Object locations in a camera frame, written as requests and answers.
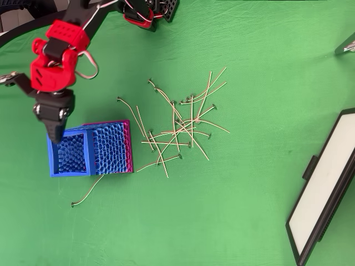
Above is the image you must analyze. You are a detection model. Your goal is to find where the blue and magenta lattice basket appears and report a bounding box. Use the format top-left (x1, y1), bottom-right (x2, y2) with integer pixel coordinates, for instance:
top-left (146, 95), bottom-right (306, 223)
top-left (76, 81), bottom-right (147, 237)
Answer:
top-left (46, 119), bottom-right (135, 177)

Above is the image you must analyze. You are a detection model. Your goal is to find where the green cloth with black edge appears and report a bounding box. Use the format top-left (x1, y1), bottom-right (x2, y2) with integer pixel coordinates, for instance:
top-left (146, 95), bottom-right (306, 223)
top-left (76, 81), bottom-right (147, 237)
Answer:
top-left (0, 0), bottom-right (355, 266)

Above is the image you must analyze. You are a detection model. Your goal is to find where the black framed white light panel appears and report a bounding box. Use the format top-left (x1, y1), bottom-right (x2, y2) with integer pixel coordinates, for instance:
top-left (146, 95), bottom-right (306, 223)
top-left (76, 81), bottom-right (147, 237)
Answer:
top-left (285, 108), bottom-right (355, 266)

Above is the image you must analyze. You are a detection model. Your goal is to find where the silver metal stand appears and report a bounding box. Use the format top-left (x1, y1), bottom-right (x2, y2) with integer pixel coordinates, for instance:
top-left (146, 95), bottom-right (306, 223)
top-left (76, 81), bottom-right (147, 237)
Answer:
top-left (334, 32), bottom-right (355, 55)

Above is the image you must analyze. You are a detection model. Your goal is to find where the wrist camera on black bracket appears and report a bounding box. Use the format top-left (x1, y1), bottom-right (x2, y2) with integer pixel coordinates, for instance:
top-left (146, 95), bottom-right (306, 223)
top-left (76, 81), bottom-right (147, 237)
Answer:
top-left (0, 71), bottom-right (38, 99)

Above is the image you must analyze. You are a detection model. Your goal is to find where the white and red servo cable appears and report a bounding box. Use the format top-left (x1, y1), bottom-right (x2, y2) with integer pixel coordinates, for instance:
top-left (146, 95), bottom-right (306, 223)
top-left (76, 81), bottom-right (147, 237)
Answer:
top-left (74, 0), bottom-right (120, 81)

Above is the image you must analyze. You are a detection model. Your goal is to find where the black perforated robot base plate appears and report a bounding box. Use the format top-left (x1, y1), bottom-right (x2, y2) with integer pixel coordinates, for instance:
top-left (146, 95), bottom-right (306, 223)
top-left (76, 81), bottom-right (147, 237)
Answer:
top-left (159, 0), bottom-right (181, 23)

